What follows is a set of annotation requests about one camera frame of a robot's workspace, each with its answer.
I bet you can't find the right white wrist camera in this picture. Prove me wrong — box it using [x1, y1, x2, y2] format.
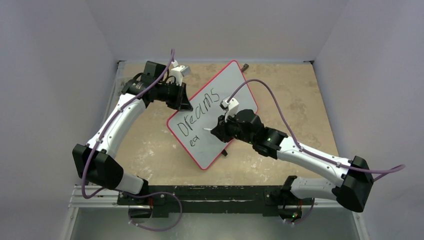
[220, 97, 240, 122]

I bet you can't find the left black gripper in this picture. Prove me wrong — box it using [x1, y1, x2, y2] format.
[156, 80, 192, 111]

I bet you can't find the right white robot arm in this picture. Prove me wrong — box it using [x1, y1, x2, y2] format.
[210, 109, 374, 213]

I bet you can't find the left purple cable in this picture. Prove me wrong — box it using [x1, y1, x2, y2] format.
[81, 48, 176, 200]

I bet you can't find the red framed whiteboard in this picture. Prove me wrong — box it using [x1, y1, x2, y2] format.
[166, 60, 258, 170]

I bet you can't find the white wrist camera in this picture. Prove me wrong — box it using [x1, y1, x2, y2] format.
[169, 60, 191, 86]
[220, 97, 240, 122]

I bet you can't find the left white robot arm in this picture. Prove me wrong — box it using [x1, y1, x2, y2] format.
[72, 60, 194, 205]

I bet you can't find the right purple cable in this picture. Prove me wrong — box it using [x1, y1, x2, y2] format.
[227, 79, 406, 182]

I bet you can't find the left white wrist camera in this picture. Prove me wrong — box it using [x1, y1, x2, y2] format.
[169, 60, 191, 86]

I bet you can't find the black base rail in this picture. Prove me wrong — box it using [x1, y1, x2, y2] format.
[117, 185, 312, 218]

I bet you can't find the aluminium frame rail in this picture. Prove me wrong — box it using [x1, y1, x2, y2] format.
[67, 184, 361, 210]

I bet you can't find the dark grey pipe fitting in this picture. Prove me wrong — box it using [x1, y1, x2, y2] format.
[241, 63, 249, 72]

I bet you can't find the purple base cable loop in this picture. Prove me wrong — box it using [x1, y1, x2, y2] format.
[127, 192, 183, 232]

